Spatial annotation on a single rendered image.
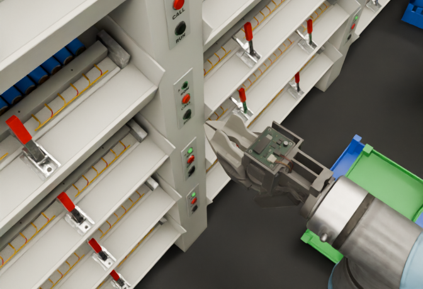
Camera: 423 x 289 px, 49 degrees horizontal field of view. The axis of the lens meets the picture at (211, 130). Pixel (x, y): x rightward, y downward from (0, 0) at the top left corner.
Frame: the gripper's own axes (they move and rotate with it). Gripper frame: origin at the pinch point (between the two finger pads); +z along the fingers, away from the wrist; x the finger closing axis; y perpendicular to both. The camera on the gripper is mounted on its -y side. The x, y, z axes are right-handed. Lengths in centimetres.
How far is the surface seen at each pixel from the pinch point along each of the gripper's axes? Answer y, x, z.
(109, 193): -6.6, 16.7, 7.7
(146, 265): -46.0, 16.1, 6.5
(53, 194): -2.3, 23.1, 12.1
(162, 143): -4.2, 5.2, 6.4
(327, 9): -24, -60, 10
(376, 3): -43, -92, 7
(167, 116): 3.8, 4.2, 5.3
